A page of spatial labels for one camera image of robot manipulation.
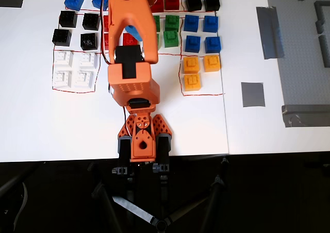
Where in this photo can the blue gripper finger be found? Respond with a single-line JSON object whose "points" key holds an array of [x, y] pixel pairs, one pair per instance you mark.
{"points": [[134, 32]]}

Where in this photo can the yellow building block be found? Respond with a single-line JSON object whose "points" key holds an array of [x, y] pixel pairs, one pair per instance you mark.
{"points": [[212, 63], [191, 64], [192, 82]]}

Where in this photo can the orange robot base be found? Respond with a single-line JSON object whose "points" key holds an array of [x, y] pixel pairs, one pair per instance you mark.
{"points": [[141, 145]]}

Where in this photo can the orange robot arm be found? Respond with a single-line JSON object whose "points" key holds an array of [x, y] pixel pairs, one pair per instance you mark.
{"points": [[129, 11]]}

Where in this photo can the red building block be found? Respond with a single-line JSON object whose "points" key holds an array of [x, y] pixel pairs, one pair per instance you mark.
{"points": [[129, 41], [105, 24], [106, 41], [159, 5], [172, 1]]}

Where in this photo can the black building block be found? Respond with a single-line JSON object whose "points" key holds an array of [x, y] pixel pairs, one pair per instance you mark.
{"points": [[193, 2], [67, 19], [62, 37], [89, 41], [212, 2], [90, 21]]}

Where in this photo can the white building block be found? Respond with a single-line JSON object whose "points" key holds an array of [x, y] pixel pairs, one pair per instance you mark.
{"points": [[62, 59], [83, 79], [61, 78], [87, 60]]}

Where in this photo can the grey square tape marker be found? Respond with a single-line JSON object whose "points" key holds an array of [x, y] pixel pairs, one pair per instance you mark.
{"points": [[253, 95]]}

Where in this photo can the black grey table clamp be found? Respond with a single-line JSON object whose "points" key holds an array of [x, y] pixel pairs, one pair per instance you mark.
{"points": [[163, 148], [125, 150]]}

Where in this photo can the long grey tape strip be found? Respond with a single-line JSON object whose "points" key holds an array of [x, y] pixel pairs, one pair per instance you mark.
{"points": [[270, 33]]}

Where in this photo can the grey studded baseplate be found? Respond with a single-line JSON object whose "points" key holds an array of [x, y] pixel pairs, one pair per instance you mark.
{"points": [[296, 63]]}

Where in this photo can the short grey brick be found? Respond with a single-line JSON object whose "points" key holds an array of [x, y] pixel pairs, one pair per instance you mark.
{"points": [[320, 26]]}

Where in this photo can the crumpled grey tape strip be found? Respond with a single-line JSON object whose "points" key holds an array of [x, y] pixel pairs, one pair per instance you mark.
{"points": [[305, 115]]}

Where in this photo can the long grey brick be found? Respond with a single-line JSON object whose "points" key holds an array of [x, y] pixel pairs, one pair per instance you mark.
{"points": [[324, 51]]}

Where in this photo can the black tripod stand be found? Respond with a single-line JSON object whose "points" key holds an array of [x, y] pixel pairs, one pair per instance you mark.
{"points": [[159, 224]]}

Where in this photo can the grey corner brick wall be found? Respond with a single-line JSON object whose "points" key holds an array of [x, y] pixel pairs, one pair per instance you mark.
{"points": [[317, 10]]}

